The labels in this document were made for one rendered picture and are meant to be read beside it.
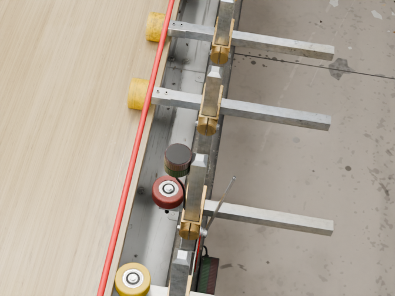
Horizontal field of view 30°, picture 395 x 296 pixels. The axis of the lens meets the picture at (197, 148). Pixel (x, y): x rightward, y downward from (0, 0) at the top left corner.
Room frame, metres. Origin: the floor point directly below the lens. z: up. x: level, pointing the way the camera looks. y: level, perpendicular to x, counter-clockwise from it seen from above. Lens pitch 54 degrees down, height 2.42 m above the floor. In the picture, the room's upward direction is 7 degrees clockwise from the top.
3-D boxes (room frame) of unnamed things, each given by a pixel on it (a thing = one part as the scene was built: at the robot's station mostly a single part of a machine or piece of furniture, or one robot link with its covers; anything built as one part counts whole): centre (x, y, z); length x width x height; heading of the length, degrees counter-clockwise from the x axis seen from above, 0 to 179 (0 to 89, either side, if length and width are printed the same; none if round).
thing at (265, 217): (0.96, -0.14, 0.84); 0.43 x 0.03 x 0.04; 88
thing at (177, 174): (0.93, 0.04, 1.07); 0.06 x 0.06 x 0.02
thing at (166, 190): (0.97, 0.06, 0.85); 0.08 x 0.08 x 0.11
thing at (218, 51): (1.45, -0.03, 0.95); 0.14 x 0.06 x 0.05; 178
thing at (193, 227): (0.95, -0.01, 0.85); 0.14 x 0.06 x 0.05; 178
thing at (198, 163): (0.93, -0.01, 0.87); 0.04 x 0.04 x 0.48; 88
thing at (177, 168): (0.93, 0.04, 1.10); 0.06 x 0.06 x 0.02
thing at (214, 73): (1.18, -0.02, 0.89); 0.04 x 0.04 x 0.48; 88
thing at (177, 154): (0.93, 0.04, 1.00); 0.06 x 0.06 x 0.22; 88
